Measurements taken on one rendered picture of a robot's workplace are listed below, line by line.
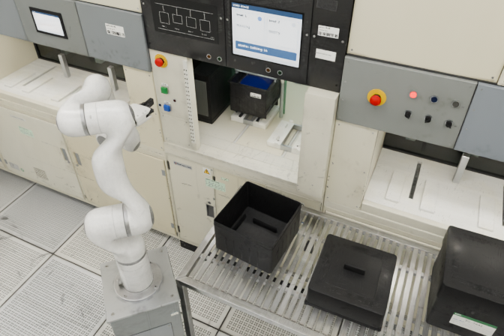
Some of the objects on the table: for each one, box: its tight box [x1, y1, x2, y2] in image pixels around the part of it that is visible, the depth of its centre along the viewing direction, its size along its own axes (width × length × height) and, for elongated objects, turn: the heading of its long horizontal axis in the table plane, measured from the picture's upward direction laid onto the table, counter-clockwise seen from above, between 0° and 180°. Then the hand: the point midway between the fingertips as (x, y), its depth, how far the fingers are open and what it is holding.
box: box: [426, 226, 504, 336], centre depth 160 cm, size 29×29×25 cm
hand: (149, 103), depth 197 cm, fingers closed
